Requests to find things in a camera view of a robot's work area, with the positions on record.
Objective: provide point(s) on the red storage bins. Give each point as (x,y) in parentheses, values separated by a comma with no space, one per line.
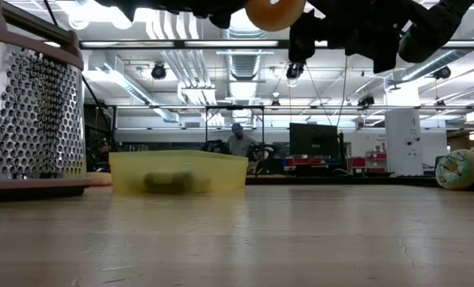
(376,156)

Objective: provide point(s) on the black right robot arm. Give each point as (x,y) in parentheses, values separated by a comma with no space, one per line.
(432,32)

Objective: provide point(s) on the person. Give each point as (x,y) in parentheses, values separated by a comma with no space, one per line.
(240,143)

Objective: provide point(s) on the white column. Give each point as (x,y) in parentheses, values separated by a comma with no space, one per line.
(404,139)

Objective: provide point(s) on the black computer monitor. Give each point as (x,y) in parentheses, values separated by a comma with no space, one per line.
(312,139)

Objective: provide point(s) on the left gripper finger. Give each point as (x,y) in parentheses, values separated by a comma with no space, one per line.
(228,20)

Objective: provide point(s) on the chocolate iced cream donut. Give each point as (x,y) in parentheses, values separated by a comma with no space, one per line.
(274,18)

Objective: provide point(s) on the black ceiling lamp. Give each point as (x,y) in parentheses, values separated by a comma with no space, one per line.
(366,100)
(442,72)
(159,71)
(294,71)

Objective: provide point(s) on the yellow translucent plastic bin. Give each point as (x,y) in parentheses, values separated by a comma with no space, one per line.
(220,171)

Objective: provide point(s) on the silver ventilation duct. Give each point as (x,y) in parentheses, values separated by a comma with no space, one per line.
(244,65)
(432,69)

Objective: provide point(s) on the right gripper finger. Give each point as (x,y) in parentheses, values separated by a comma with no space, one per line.
(304,44)

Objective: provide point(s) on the black beam with light strips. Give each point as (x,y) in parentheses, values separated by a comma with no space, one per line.
(228,43)

